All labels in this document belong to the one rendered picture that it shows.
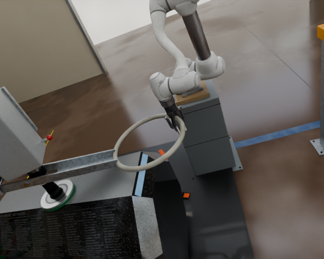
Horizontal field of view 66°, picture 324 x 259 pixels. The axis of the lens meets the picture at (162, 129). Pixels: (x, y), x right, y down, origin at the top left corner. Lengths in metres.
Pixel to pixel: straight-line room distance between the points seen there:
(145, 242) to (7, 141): 0.85
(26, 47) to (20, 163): 5.59
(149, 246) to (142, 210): 0.19
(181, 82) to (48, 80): 5.86
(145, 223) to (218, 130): 1.09
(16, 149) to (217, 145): 1.57
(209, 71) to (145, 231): 1.21
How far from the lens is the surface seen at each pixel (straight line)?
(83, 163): 1.61
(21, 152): 1.40
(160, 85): 1.42
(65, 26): 6.36
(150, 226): 1.43
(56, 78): 6.92
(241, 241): 2.05
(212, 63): 1.92
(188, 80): 1.35
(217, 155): 2.35
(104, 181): 1.56
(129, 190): 1.41
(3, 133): 1.36
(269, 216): 2.16
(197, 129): 2.13
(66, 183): 1.71
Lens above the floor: 1.81
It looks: 33 degrees down
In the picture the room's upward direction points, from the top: 24 degrees counter-clockwise
